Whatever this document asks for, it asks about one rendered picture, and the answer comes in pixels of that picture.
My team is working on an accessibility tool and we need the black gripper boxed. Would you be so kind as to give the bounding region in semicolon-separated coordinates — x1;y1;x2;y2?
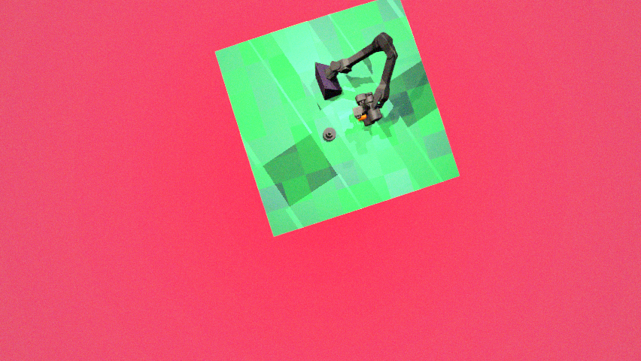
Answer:
355;93;375;126

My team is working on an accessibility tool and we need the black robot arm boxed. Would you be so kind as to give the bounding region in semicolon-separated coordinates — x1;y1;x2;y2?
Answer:
324;32;398;123

